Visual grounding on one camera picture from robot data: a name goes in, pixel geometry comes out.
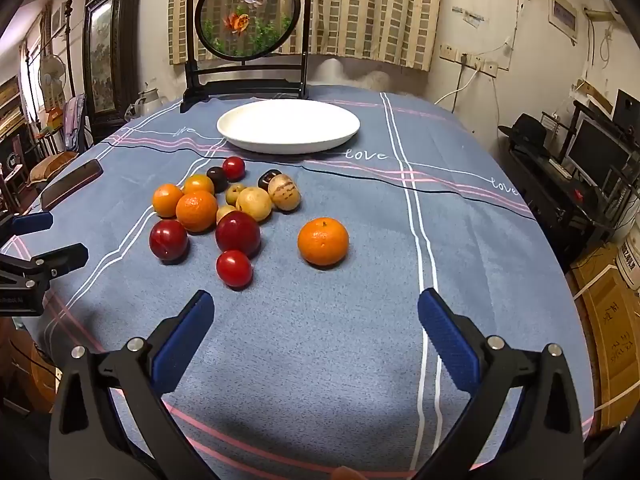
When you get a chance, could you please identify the large red plum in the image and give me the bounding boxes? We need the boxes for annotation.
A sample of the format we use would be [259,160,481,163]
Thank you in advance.
[215,211,262,259]

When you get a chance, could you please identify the chair with cushion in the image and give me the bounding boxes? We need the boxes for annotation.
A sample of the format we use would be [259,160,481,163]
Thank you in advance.
[27,152,81,186]

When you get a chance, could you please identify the white power cable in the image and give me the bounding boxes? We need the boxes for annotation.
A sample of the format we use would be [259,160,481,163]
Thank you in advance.
[434,65,481,111]

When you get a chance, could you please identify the white bucket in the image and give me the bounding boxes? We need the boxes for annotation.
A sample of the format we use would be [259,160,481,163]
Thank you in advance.
[616,237,640,291]

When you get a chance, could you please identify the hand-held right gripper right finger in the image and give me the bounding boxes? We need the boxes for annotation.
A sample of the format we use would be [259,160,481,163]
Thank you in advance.
[415,288,586,480]

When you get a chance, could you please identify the black speaker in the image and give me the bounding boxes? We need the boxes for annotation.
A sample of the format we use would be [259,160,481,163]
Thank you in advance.
[612,89,640,133]

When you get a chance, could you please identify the dark framed painted panel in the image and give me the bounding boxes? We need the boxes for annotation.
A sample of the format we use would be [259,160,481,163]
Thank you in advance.
[82,0,146,143]

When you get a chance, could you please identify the black computer desk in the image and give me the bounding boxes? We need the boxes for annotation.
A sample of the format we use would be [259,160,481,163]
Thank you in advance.
[505,135,621,261]

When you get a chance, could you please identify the white fluffy object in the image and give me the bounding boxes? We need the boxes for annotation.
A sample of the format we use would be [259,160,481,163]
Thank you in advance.
[350,71,401,93]

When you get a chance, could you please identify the cardboard box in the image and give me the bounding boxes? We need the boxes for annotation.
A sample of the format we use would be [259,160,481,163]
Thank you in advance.
[570,242,640,431]

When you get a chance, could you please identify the white wall sockets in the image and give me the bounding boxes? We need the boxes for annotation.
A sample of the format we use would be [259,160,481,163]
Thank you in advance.
[440,44,500,78]

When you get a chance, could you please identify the smooth yellow fruit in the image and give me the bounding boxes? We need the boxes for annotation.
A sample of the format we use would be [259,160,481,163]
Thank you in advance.
[236,186,273,222]

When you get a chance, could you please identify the tan speckled fruit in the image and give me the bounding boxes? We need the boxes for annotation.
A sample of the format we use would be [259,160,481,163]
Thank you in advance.
[268,173,302,211]

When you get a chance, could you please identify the white standing fan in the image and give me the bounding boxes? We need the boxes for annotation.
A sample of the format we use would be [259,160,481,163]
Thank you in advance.
[37,55,68,111]

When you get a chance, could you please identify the small smooth orange fruit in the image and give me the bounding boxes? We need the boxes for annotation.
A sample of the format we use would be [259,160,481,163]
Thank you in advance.
[183,174,216,196]

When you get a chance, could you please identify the black hat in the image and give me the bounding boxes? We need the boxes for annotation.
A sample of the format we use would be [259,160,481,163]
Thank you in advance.
[497,113,551,153]

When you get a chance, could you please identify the mandarin orange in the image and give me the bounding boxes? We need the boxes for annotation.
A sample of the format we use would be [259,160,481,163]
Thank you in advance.
[152,183,185,218]
[297,217,350,267]
[175,190,219,234]

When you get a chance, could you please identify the wooden chair back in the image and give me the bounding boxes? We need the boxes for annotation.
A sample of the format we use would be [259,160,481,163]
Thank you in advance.
[41,159,104,212]

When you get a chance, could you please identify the beige checked curtain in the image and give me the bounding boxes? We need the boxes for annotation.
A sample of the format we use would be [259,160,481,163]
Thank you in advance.
[167,0,443,72]

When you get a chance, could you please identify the black computer monitor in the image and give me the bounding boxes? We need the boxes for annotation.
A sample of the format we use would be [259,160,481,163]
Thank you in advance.
[565,119,632,181]

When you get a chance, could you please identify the white round plate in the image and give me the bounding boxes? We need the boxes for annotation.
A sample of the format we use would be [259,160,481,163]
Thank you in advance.
[216,99,361,155]

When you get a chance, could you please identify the white kettle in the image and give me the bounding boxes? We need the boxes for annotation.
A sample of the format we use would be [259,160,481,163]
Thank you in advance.
[131,88,168,117]

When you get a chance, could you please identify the purple bag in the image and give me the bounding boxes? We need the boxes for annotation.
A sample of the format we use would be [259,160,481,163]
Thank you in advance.
[62,94,87,153]

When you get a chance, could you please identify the framed wall picture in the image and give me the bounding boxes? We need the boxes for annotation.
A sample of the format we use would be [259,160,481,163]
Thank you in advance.
[548,0,579,43]

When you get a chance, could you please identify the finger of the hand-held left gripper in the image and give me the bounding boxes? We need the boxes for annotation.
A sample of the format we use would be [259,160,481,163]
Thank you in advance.
[0,211,54,241]
[0,243,90,288]

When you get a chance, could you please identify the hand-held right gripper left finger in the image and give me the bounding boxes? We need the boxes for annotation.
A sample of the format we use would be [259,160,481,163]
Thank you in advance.
[48,290,216,480]

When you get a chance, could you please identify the blue plaid tablecloth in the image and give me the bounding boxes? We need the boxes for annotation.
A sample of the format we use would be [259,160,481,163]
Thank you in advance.
[0,84,596,480]

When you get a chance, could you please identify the white rounded object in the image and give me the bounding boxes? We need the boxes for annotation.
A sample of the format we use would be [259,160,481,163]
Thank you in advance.
[320,57,346,86]

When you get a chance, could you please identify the round goldfish screen on stand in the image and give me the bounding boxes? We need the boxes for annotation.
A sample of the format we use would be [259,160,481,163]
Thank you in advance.
[179,0,312,113]

